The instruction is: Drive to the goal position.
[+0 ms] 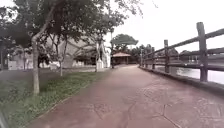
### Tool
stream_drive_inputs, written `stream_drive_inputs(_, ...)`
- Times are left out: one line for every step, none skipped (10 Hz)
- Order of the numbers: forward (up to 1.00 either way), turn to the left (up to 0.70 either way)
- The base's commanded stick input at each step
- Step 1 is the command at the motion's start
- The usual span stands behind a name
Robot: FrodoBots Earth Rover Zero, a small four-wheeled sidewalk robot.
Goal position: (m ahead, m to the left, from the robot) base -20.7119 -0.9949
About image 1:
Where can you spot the red-roofed pavilion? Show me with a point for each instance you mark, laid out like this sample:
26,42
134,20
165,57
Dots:
120,55

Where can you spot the tree with white trunk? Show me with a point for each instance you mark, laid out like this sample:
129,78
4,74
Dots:
97,60

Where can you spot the broad-crowned tree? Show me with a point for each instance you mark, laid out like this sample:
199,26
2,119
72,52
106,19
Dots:
123,39

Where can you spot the row of distant trees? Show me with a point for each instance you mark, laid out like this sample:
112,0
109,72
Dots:
136,51

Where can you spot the pale building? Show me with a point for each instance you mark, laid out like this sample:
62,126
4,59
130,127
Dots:
80,50

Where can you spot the red paved path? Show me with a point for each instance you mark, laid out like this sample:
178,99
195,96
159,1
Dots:
133,100

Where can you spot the thin-trunked tree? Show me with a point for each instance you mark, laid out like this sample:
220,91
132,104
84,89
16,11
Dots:
61,65

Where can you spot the stone kerb under fence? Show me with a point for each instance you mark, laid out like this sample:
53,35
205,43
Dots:
186,81

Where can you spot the tree with pale trunk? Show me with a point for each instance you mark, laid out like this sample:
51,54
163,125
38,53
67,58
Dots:
35,66

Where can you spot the grass strip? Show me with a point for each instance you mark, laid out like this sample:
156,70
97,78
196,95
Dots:
20,103

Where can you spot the grey water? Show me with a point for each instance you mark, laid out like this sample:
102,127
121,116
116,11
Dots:
216,76

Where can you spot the dark tree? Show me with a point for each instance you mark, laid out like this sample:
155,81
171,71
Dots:
5,36

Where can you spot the dark wooden rail fence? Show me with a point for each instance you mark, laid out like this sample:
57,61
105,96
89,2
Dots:
202,50

